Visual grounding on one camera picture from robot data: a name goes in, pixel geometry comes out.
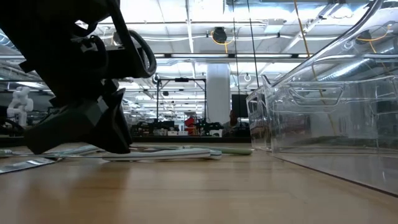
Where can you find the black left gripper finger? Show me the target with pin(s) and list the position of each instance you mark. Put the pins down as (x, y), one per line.
(62, 127)
(116, 130)

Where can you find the black background robot arm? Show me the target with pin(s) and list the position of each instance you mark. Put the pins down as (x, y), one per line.
(211, 126)

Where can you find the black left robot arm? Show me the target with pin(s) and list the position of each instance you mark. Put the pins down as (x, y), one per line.
(37, 25)

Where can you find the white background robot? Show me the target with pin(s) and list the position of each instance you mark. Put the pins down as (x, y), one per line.
(20, 105)

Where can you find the person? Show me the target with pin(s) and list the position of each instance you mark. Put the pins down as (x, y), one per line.
(190, 123)
(232, 119)

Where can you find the white building column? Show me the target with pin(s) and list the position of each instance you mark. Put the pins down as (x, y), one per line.
(217, 93)

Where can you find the long ceiling light bar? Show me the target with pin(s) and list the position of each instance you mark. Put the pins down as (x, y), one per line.
(199, 56)

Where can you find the black monitor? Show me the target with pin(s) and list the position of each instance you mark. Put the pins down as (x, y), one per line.
(241, 102)

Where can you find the clear plastic bin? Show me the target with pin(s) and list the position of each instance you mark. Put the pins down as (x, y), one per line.
(258, 124)
(342, 124)
(385, 124)

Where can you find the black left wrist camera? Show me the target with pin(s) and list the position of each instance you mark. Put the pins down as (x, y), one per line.
(124, 63)

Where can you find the black metal table frame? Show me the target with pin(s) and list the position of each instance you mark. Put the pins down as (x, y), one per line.
(186, 140)

